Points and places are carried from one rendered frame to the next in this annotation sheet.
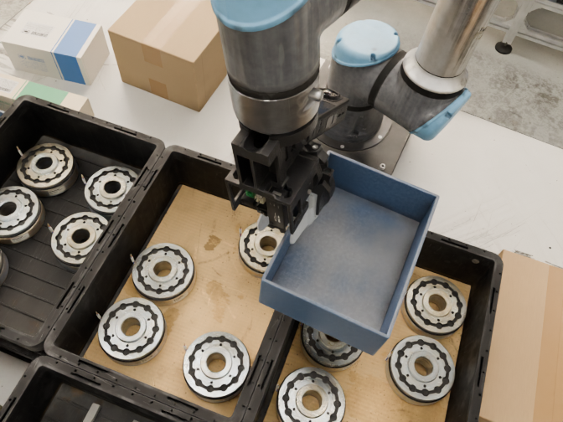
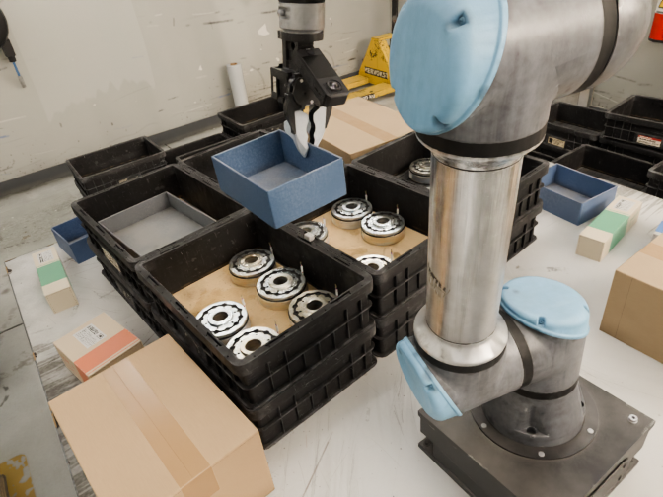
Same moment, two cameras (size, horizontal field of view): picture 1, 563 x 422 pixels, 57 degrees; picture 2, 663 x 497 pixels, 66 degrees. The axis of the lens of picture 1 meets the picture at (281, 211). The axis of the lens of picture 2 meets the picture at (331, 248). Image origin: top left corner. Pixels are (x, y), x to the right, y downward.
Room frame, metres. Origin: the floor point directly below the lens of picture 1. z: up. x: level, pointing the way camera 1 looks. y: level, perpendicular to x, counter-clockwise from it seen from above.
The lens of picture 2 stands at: (0.86, -0.70, 1.50)
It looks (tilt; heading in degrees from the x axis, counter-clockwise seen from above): 34 degrees down; 127
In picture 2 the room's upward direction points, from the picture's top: 7 degrees counter-clockwise
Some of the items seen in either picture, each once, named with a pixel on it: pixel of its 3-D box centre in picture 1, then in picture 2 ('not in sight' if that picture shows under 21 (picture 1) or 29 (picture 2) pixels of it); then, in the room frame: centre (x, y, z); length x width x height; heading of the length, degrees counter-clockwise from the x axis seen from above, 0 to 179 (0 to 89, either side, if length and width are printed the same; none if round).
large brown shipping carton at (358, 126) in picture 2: not in sight; (357, 150); (0.00, 0.64, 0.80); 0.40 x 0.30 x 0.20; 155
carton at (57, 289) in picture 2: not in sight; (54, 277); (-0.43, -0.25, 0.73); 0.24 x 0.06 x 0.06; 157
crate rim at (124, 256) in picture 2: not in sight; (158, 209); (-0.13, -0.06, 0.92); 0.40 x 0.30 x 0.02; 165
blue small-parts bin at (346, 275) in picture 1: (349, 248); (277, 175); (0.30, -0.09, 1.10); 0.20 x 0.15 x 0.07; 161
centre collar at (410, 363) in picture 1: (423, 366); (220, 317); (0.23, -0.24, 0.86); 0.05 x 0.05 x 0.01
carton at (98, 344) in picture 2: not in sight; (103, 354); (-0.05, -0.36, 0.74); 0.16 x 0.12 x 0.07; 173
